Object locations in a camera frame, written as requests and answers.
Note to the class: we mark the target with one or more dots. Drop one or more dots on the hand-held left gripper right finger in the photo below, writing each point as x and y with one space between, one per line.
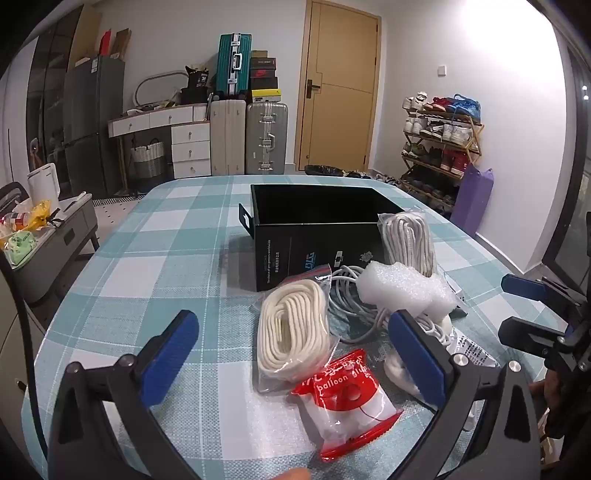
415 355

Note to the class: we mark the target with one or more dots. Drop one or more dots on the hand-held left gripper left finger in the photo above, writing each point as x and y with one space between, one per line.
168 355

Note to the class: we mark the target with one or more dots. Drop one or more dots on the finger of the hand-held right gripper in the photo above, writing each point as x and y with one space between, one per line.
521 333
521 286

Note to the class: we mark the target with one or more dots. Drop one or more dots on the clear printed plastic bag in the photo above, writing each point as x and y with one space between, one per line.
475 348

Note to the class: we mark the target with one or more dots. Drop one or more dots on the white foam piece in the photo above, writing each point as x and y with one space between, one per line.
397 286

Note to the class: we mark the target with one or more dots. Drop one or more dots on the red balloon glue packet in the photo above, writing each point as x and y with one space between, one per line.
341 397

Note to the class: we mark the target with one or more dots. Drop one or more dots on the black cardboard box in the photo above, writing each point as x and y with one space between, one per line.
300 249

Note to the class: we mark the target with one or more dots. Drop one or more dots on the person's left hand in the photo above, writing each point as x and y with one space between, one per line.
298 475

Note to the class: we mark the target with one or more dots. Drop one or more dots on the purple bag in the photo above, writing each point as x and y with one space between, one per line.
473 203

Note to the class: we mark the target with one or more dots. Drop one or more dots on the teal checked tablecloth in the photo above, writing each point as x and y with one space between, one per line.
161 258

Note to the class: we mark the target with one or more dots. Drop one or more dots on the grey side cabinet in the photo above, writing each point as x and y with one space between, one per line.
60 249

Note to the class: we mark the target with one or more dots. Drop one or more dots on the wooden shoe rack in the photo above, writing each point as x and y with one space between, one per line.
473 134

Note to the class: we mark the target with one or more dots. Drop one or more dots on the rows of shoes on rack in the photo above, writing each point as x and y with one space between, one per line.
438 134

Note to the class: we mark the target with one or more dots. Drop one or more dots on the green snack packet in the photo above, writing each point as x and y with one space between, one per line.
21 242

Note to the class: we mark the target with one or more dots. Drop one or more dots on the group of shoes on floor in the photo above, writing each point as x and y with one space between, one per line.
369 174

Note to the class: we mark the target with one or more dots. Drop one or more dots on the woven laundry basket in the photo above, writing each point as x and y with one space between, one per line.
148 166

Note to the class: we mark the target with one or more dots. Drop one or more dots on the yellow snack packet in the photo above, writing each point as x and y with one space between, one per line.
39 214

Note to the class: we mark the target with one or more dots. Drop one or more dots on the white desk with drawers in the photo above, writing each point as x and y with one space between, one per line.
189 138

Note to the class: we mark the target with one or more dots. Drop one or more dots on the beige suitcase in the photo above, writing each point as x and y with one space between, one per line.
228 138

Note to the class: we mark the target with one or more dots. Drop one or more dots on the silver suitcase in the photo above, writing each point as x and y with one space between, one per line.
267 138

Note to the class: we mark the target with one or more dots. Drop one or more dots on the wooden door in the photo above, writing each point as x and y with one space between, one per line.
341 115

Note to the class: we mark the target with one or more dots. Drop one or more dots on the grey refrigerator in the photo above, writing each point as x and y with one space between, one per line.
92 115

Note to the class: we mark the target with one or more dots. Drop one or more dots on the black paper bag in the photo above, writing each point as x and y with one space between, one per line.
194 87

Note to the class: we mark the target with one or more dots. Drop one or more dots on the black yellow shoe box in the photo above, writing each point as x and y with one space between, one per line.
265 96

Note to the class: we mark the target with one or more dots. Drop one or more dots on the plain black shoe box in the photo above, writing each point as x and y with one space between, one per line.
264 84

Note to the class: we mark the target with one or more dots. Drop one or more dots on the teal suitcase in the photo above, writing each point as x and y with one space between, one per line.
233 69

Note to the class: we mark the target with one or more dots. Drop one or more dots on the black shoe box red logo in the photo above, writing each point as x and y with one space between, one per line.
263 69

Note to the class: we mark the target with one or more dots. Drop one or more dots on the brown cardboard box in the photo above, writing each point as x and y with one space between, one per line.
122 44

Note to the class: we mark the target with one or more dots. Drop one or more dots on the tan shoe box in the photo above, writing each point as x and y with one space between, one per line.
263 54

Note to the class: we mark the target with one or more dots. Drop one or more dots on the red flat box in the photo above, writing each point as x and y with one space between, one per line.
105 44

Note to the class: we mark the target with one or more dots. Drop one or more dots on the oval white frame mirror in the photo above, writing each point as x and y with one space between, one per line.
143 85

